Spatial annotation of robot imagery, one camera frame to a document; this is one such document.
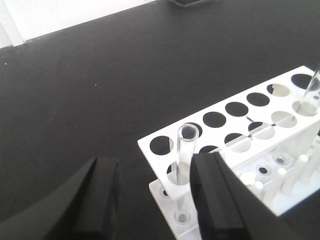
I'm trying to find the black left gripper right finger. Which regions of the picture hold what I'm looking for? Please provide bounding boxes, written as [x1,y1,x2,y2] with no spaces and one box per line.
[189,151,320,240]

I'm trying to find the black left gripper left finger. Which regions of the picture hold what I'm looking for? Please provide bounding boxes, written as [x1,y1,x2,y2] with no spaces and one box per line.
[0,157,120,240]

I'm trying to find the clear glass test tube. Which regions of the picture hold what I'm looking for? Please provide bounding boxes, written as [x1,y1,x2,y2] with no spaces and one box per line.
[174,123,199,225]
[298,66,320,116]

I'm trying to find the white test tube rack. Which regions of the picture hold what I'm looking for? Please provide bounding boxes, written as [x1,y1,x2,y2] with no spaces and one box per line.
[137,66,320,240]

